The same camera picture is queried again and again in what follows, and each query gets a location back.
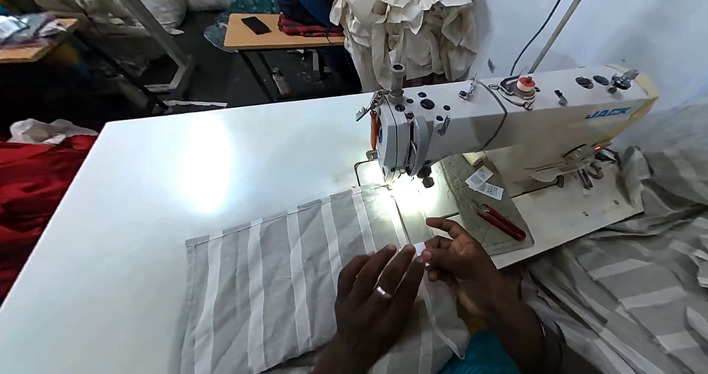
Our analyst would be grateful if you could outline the person's right hand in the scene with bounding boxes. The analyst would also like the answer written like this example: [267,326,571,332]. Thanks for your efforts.
[421,217,516,315]

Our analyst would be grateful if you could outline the person's left hand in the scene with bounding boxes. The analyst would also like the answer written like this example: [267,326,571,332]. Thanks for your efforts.
[333,243,431,358]

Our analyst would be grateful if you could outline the grey white striped fabric piece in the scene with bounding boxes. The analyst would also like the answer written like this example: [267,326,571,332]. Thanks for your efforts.
[180,183,471,374]

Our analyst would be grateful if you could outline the person's left forearm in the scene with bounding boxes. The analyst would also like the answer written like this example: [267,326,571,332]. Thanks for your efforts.
[311,335,382,374]

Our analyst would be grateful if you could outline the red thread snips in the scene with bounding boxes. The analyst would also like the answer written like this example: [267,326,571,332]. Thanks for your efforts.
[470,202,527,242]

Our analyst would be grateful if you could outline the grey green board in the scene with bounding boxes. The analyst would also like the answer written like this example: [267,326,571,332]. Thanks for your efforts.
[438,154,535,256]

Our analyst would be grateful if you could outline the person's body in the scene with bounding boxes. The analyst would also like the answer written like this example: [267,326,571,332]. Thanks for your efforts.
[440,308,522,374]

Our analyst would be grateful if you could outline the white sewing machine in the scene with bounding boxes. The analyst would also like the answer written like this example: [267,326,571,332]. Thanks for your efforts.
[355,63,660,198]

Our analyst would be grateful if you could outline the large striped fabric heap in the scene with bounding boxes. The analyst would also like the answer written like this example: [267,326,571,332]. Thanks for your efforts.
[519,146,708,374]

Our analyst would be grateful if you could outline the clear plastic bottle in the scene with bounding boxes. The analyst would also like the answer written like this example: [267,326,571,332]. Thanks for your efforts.
[271,67,291,96]

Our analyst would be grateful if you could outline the white sewing table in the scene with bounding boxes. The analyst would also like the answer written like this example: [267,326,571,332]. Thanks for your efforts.
[0,91,645,374]

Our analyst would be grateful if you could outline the pile of cream cloth pieces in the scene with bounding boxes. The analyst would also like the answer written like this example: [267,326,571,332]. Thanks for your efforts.
[322,0,479,93]

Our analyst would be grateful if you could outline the small wooden table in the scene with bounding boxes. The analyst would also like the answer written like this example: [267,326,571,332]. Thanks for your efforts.
[223,13,346,104]

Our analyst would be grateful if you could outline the red checked folded cloth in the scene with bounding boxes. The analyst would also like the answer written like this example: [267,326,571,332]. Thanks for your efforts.
[278,13,345,38]

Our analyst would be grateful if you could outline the metal thread stand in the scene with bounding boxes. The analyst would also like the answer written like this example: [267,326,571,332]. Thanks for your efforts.
[509,0,600,75]

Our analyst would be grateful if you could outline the black mobile phone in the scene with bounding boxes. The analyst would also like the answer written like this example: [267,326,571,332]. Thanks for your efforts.
[241,16,272,35]

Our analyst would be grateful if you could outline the green patterned fabric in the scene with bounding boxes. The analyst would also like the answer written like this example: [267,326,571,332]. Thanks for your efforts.
[204,0,281,53]

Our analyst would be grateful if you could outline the red fabric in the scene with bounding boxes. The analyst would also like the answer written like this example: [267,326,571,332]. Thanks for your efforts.
[0,134,99,304]

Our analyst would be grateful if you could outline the pile of white sacks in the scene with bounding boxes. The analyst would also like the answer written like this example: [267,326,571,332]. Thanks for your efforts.
[33,0,250,35]

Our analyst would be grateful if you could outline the white crumpled fabric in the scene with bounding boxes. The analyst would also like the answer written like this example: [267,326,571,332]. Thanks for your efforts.
[8,118,99,145]

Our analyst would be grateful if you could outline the wooden table with cloths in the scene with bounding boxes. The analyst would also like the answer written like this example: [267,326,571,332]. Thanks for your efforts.
[0,12,80,64]

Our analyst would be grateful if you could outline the black cable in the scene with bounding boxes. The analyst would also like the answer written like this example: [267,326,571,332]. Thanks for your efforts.
[509,0,575,77]

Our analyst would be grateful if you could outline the grey metal frame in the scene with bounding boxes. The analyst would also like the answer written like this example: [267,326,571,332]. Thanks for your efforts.
[98,0,197,94]

